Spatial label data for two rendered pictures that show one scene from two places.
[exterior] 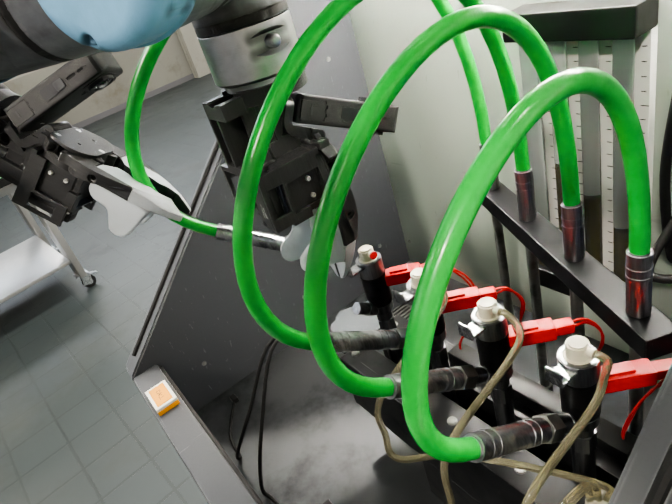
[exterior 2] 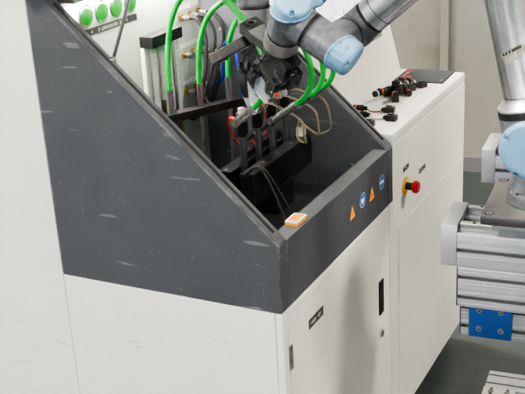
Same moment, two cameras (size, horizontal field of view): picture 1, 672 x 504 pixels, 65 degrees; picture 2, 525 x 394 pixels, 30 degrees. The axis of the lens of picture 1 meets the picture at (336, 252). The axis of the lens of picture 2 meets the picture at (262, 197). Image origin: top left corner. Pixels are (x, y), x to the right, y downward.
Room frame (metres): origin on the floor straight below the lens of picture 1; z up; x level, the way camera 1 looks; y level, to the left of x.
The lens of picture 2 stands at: (1.74, 1.88, 1.77)
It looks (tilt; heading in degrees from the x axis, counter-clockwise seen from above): 21 degrees down; 235
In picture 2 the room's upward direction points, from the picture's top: 3 degrees counter-clockwise
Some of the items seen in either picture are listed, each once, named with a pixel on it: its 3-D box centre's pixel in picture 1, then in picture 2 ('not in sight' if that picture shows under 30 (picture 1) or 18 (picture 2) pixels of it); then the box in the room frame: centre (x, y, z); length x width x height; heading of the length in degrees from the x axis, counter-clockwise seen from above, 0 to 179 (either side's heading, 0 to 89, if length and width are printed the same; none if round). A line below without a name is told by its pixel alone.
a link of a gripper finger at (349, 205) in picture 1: (332, 201); not in sight; (0.44, -0.01, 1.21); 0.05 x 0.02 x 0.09; 28
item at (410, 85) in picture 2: not in sight; (400, 85); (-0.24, -0.24, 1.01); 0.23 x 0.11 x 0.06; 28
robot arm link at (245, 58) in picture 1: (255, 52); (254, 17); (0.45, 0.01, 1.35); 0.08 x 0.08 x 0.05
